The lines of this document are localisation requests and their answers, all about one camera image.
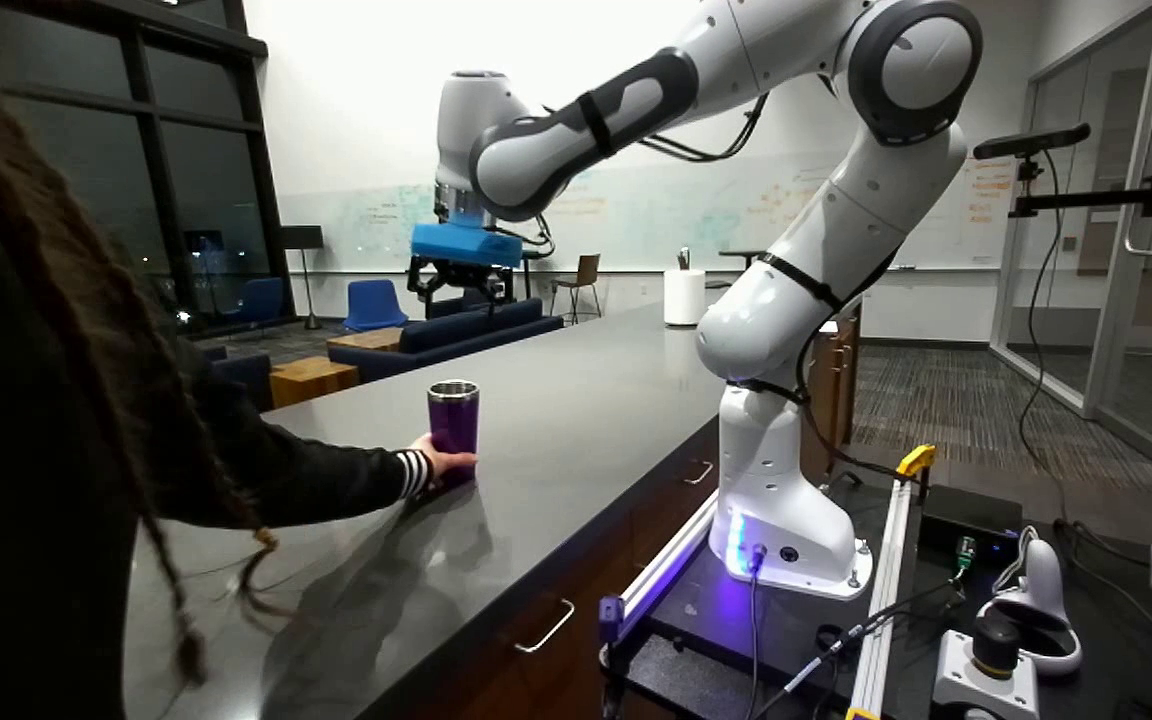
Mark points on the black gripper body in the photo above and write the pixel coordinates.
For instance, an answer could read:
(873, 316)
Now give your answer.
(448, 291)

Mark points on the purple metal flask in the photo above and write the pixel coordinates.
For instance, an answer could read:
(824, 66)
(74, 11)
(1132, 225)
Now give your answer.
(453, 415)

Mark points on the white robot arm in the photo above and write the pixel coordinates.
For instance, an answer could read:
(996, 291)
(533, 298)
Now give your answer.
(907, 68)

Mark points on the person's hand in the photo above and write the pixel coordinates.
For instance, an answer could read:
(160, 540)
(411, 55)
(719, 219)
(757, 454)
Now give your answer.
(447, 466)

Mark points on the dark blue long sofa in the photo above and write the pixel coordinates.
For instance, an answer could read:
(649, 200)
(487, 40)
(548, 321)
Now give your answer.
(447, 339)

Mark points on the white cylindrical bin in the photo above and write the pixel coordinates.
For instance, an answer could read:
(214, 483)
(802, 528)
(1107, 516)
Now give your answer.
(682, 298)

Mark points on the person in dark sleeve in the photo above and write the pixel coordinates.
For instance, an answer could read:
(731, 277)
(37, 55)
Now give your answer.
(110, 430)

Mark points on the wooden cabinet under counter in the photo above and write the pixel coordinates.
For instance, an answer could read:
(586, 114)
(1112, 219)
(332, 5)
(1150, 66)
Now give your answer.
(829, 393)

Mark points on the white VR controller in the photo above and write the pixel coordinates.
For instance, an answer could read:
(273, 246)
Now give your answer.
(1023, 635)

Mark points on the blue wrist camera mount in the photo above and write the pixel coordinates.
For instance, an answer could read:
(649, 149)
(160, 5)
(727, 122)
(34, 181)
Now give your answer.
(465, 246)

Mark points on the aluminium rail frame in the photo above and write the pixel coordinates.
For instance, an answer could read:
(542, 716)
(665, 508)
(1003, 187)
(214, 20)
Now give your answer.
(693, 643)

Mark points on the black stereo camera on tripod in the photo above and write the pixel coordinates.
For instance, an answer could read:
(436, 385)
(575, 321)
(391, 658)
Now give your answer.
(1031, 143)

